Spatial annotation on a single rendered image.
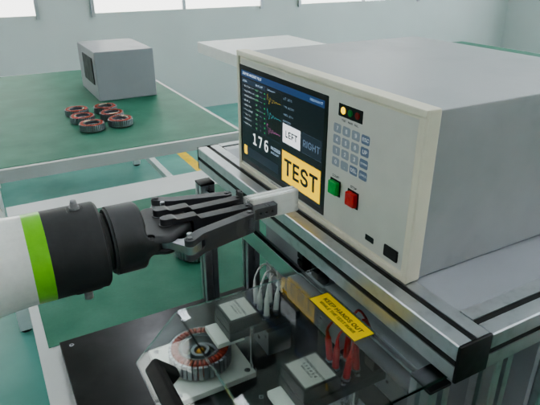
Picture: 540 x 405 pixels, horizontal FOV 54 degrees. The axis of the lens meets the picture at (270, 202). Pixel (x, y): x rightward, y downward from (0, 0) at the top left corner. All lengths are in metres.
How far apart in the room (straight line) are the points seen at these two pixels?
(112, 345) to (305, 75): 0.66
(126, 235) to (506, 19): 8.08
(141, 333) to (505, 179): 0.75
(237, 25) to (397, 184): 5.26
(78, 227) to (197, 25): 5.13
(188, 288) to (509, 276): 0.79
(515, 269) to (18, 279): 0.55
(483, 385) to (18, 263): 0.52
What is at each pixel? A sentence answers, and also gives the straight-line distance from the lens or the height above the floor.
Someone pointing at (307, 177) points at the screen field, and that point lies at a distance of 0.75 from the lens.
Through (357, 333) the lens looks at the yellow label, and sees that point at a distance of 0.63.
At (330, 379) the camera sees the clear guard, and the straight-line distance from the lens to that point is 0.57.
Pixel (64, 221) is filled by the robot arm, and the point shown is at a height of 1.22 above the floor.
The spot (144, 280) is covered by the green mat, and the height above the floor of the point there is 0.75.
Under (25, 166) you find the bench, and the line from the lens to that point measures 2.17.
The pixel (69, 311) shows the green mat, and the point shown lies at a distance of 1.26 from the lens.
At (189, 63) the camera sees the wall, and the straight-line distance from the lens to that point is 5.63.
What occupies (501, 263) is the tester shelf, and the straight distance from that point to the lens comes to 0.71.
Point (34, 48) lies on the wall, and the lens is 5.27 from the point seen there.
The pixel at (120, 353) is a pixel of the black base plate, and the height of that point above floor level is 0.77.
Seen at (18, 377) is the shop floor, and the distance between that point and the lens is 2.33.
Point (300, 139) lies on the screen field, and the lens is 0.75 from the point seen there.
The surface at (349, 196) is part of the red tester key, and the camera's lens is 0.67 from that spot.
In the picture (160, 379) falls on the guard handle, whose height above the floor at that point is 1.06.
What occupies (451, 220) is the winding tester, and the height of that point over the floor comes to 1.18.
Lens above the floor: 1.46
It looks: 25 degrees down
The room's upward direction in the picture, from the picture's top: straight up
